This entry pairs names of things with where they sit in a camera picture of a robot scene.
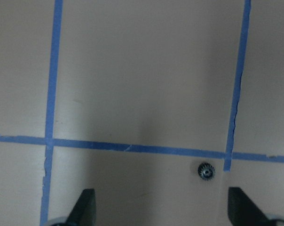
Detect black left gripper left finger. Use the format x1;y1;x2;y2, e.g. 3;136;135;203
65;189;96;226

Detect small black bearing gear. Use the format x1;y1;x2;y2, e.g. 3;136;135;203
197;162;215;181

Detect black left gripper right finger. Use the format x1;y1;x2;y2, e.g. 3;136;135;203
228;187;274;226

